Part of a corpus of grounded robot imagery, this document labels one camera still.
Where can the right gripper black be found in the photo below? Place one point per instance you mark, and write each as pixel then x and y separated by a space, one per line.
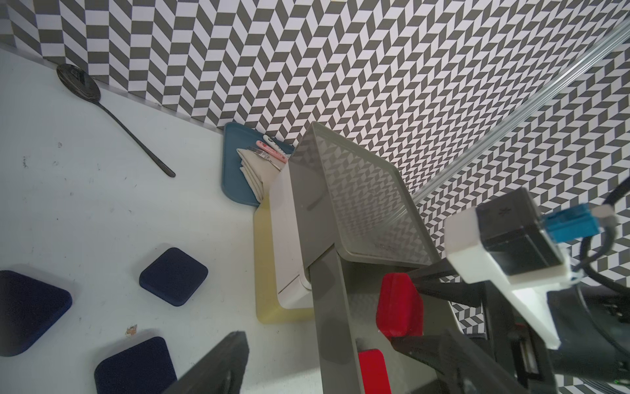
pixel 592 323

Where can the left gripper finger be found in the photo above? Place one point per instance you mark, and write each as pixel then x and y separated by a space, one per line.
pixel 220 371

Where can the red brooch box one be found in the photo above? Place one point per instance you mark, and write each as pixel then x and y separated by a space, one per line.
pixel 400 308

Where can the red brooch box three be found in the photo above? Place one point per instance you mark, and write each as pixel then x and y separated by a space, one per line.
pixel 374 372

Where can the grey top drawer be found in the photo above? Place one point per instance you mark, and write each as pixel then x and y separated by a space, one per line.
pixel 345 299

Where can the navy brooch box three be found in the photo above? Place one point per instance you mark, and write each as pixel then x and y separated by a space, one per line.
pixel 144 368

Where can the navy brooch box one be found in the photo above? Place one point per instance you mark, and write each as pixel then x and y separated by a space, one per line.
pixel 173 277

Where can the three-tier drawer cabinet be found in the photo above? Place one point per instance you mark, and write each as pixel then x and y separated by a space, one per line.
pixel 332 195

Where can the navy brooch box two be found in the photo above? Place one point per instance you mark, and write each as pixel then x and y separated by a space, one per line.
pixel 29 307

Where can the blue tray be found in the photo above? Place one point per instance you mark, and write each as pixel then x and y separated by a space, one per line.
pixel 233 183

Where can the aluminium corner post right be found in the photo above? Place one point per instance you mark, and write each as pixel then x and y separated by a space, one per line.
pixel 566 77

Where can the patterned spoon pink handle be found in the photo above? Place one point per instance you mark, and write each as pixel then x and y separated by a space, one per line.
pixel 268 153

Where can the white handled utensil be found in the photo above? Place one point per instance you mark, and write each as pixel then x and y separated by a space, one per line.
pixel 273 145

